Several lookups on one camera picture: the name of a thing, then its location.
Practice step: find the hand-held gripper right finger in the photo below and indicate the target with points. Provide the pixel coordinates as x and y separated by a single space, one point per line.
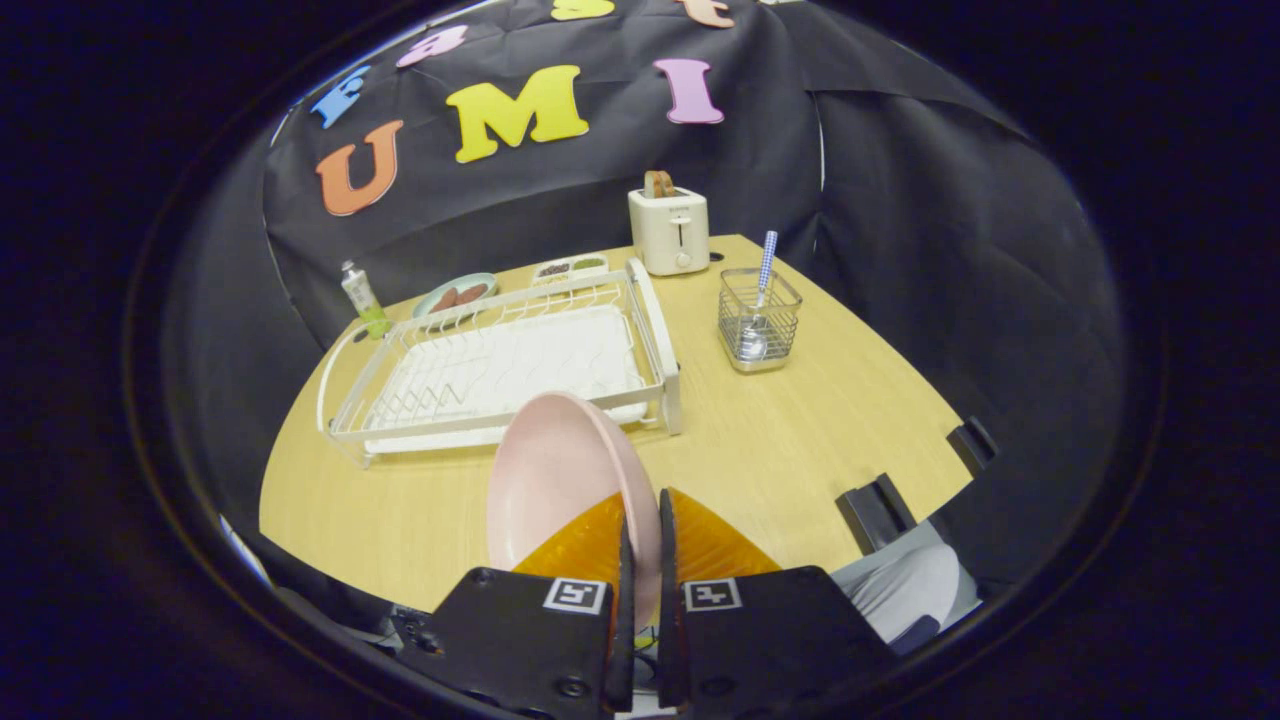
667 640

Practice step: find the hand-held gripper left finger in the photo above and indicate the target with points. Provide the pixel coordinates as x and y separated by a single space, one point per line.
625 640

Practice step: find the pink plate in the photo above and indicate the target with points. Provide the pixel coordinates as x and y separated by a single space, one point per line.
555 470

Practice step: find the white divided condiment dish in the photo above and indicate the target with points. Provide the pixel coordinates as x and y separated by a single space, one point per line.
570 268

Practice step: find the pale green plate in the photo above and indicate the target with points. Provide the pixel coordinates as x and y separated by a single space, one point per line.
430 296

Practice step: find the black table clamp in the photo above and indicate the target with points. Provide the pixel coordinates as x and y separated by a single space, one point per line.
875 512
972 445

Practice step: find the person's light clothing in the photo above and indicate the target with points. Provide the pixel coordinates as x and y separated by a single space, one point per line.
910 590

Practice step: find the brown sausage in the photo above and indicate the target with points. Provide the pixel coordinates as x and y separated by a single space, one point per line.
444 299
472 292

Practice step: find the white toaster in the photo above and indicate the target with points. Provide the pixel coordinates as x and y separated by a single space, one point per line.
668 232

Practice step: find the clear bottle with green liquid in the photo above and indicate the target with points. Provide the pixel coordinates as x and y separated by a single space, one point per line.
362 298

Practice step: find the brown toast slice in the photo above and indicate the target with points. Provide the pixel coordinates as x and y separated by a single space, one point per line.
658 184

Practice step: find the black backdrop cloth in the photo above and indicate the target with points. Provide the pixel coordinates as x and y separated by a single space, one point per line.
900 200

